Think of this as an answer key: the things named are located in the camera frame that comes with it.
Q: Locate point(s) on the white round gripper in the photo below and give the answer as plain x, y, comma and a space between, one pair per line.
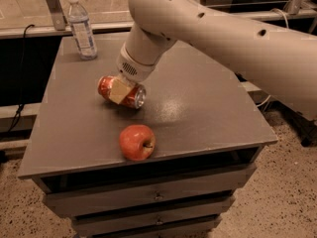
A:
133, 68

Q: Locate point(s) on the red coke can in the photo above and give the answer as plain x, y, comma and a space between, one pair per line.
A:
135, 99

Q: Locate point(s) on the red apple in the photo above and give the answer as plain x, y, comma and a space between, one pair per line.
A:
137, 142

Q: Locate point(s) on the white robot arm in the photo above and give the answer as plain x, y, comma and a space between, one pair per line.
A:
279, 61

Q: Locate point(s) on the clear plastic water bottle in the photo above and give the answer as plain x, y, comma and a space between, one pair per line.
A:
79, 23

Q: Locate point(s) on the grey drawer cabinet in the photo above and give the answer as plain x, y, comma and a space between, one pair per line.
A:
169, 168

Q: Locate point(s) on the top grey drawer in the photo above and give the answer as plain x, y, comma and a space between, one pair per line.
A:
149, 191

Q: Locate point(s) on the grey drawer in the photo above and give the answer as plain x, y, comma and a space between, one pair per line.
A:
149, 216
149, 191
181, 227

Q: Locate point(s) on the middle grey drawer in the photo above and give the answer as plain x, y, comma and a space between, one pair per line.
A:
149, 216

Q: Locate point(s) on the bottom grey drawer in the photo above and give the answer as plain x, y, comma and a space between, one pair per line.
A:
181, 227

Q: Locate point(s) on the metal railing frame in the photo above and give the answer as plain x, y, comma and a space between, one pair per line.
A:
49, 17

